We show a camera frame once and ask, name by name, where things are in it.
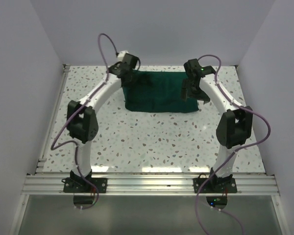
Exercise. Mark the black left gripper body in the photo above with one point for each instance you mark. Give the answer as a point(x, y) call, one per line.
point(131, 77)

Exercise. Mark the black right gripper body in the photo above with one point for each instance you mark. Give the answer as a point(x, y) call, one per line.
point(193, 91)

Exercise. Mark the dark green surgical cloth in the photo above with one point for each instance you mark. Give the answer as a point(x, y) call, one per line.
point(158, 92)

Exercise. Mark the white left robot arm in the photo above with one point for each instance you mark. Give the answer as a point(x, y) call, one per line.
point(82, 123)

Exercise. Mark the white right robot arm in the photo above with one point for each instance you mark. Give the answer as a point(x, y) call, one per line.
point(235, 125)

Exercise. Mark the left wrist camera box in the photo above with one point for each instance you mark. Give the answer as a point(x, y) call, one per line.
point(126, 57)

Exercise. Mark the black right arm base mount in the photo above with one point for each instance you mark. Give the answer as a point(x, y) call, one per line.
point(215, 185)

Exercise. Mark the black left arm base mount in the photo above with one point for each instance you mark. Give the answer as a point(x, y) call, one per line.
point(76, 184)

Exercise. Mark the aluminium left side rail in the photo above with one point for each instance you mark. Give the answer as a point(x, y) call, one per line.
point(45, 146)

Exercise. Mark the aluminium table edge rail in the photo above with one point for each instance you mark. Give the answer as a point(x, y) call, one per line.
point(154, 184)

